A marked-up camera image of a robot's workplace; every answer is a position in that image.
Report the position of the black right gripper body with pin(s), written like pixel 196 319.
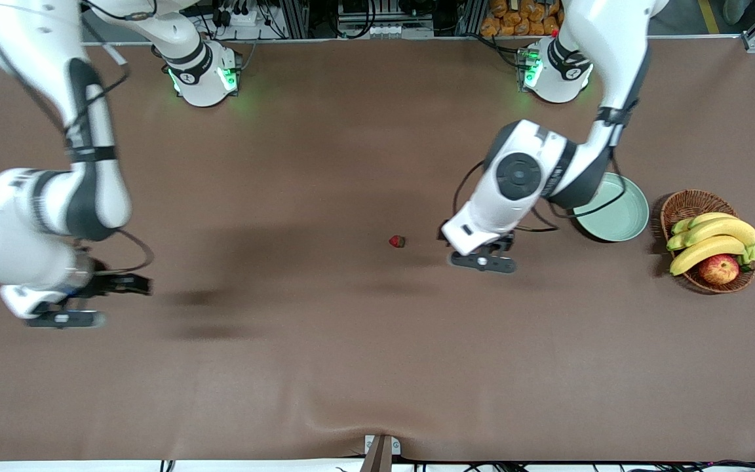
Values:
pixel 106 284

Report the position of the red strawberry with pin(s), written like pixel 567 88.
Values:
pixel 397 241

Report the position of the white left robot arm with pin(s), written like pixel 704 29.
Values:
pixel 607 39

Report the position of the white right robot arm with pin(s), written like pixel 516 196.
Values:
pixel 37 39

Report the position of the light green round plate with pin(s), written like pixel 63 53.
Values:
pixel 620 219

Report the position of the brown table mat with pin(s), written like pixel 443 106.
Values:
pixel 325 164

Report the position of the white terminal strip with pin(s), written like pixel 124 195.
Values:
pixel 387 30

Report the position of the pile of orange round items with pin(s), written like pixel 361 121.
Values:
pixel 522 16

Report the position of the brown wicker basket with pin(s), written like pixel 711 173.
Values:
pixel 685 206

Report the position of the small greenish yellow banana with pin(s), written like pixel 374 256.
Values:
pixel 698 221

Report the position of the large yellow banana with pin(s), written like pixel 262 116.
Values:
pixel 725 228
pixel 705 250

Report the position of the red yellow apple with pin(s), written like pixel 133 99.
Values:
pixel 718 269

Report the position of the white power strip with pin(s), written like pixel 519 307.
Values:
pixel 240 14

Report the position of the aluminium profile post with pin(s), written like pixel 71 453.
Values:
pixel 468 16
pixel 292 16

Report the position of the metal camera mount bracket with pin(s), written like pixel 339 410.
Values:
pixel 381 452

